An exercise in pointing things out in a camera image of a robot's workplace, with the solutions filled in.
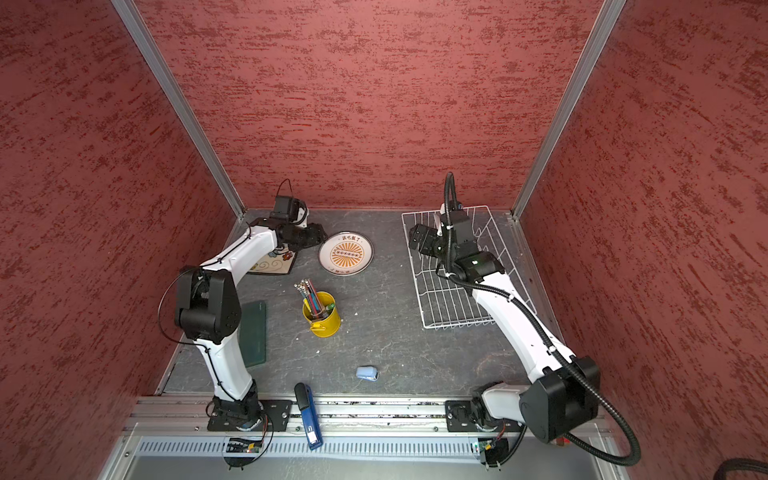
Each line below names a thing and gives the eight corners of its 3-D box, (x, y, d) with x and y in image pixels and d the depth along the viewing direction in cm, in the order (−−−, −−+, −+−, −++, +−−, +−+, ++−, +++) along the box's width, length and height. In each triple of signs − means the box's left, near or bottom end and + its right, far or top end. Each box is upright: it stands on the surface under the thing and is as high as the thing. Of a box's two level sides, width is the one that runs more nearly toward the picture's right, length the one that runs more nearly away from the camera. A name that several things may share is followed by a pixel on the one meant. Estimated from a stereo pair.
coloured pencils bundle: (318, 330, 91) (306, 305, 78) (306, 311, 94) (293, 285, 82) (331, 321, 92) (322, 296, 79) (319, 303, 96) (308, 276, 83)
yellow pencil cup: (307, 326, 92) (298, 309, 83) (331, 305, 97) (325, 287, 87) (324, 344, 88) (316, 329, 79) (348, 322, 93) (343, 305, 84)
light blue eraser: (357, 381, 82) (355, 377, 78) (358, 367, 84) (356, 363, 81) (378, 381, 82) (377, 377, 78) (378, 367, 84) (378, 363, 81)
